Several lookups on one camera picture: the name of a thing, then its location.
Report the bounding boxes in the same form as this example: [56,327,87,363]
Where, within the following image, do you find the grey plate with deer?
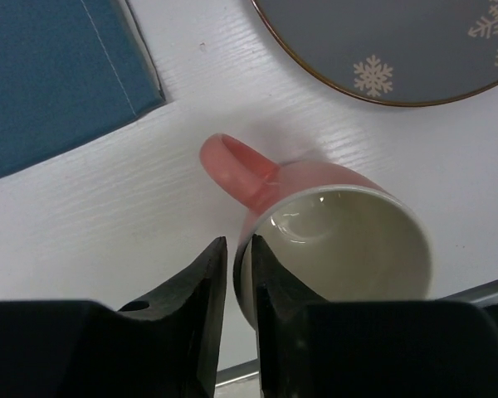
[254,0,498,107]

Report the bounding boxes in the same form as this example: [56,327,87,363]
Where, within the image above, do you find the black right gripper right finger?
[251,235,498,397]

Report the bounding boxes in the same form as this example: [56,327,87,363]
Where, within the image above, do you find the pink ceramic mug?
[199,134,433,325]

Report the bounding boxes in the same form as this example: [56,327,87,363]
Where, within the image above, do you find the blue beige checked cloth placemat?
[0,0,166,178]

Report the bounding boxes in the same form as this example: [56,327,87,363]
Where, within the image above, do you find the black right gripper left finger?
[0,237,227,397]

